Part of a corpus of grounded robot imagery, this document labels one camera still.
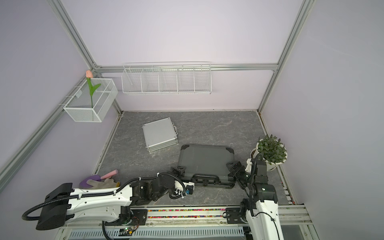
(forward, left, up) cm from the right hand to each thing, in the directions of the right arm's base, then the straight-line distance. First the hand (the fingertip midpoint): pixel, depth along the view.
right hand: (230, 168), depth 79 cm
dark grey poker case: (+1, +13, +1) cm, 13 cm away
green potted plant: (+7, -22, +6) cm, 24 cm away
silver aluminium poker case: (+26, +43, -5) cm, 50 cm away
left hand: (-3, +25, +2) cm, 25 cm away
